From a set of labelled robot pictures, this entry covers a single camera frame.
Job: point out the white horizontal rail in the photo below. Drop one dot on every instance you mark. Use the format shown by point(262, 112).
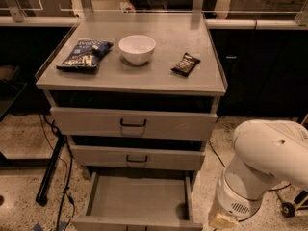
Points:
point(211, 23)

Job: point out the grey drawer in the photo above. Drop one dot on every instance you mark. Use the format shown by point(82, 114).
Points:
point(138, 124)
point(102, 156)
point(138, 200)

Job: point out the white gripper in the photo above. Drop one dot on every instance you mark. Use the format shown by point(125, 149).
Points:
point(237, 198)

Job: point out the grey middle drawer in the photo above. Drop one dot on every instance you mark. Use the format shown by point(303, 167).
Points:
point(102, 156)

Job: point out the grey bottom drawer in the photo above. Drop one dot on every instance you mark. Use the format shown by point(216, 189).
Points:
point(138, 200)

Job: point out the white ceramic bowl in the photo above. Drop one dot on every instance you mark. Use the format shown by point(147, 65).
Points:
point(137, 49)

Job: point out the clear plastic water bottle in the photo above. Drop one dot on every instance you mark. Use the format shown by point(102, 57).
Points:
point(124, 5)

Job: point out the blue chip bag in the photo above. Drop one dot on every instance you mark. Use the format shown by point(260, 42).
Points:
point(86, 55)

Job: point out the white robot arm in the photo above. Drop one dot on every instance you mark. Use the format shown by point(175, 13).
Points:
point(267, 152)

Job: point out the wheeled cart base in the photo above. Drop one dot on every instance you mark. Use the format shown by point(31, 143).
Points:
point(294, 201)

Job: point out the grey drawer cabinet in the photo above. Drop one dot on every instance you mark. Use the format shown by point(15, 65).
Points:
point(119, 85)

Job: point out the grey top drawer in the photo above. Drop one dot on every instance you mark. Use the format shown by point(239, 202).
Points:
point(138, 124)

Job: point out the black snack bar wrapper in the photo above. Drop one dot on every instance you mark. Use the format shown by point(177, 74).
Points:
point(186, 65)

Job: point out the black table leg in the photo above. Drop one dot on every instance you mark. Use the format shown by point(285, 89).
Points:
point(41, 197)

